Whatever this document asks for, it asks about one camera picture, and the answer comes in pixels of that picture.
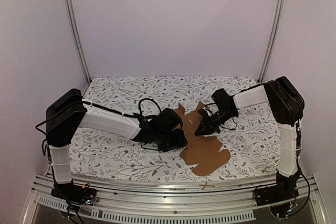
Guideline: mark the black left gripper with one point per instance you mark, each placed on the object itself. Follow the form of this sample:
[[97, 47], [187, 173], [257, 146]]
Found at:
[[179, 141]]

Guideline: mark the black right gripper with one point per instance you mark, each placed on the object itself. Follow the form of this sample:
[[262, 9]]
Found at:
[[210, 122]]

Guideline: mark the brown cardboard box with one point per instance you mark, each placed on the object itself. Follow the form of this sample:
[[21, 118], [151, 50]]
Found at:
[[204, 154]]

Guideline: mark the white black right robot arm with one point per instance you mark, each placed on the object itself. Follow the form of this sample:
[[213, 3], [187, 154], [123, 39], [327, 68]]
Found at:
[[287, 107]]

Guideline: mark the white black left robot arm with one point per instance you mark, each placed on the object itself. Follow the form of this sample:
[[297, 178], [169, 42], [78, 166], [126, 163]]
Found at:
[[71, 111]]

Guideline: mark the floral patterned table mat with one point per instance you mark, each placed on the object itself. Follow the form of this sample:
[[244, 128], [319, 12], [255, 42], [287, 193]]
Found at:
[[253, 138]]

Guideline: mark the small wooden cross stick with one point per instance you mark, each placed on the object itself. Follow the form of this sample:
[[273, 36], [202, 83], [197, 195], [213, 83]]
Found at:
[[205, 185]]

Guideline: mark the aluminium front rail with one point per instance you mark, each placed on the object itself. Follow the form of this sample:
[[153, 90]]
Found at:
[[230, 201]]

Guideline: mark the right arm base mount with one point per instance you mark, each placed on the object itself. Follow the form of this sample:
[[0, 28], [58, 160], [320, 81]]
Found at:
[[281, 201]]

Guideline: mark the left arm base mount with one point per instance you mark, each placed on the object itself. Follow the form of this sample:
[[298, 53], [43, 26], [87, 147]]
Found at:
[[75, 194]]

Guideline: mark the right aluminium frame post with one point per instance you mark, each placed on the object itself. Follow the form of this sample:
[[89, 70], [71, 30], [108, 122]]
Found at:
[[271, 40]]

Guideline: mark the aluminium frame post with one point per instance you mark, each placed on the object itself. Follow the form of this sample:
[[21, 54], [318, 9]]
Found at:
[[271, 40], [77, 41]]

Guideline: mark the left aluminium frame post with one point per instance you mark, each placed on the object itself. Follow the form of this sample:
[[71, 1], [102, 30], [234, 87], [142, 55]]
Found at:
[[77, 41]]

